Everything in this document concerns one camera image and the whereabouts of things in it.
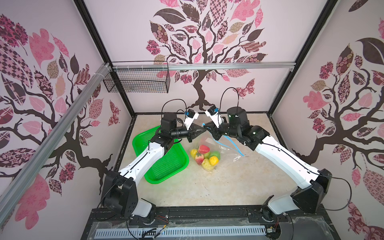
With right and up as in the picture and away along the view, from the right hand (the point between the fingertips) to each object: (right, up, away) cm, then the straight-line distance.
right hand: (206, 123), depth 71 cm
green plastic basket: (-19, -24, +22) cm, 37 cm away
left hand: (0, -4, +2) cm, 4 cm away
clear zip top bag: (+1, -12, +16) cm, 20 cm away
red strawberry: (-3, -20, +14) cm, 25 cm away
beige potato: (+1, -24, +12) cm, 27 cm away
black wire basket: (-42, +31, +24) cm, 58 cm away
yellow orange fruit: (-6, -17, +17) cm, 25 cm away
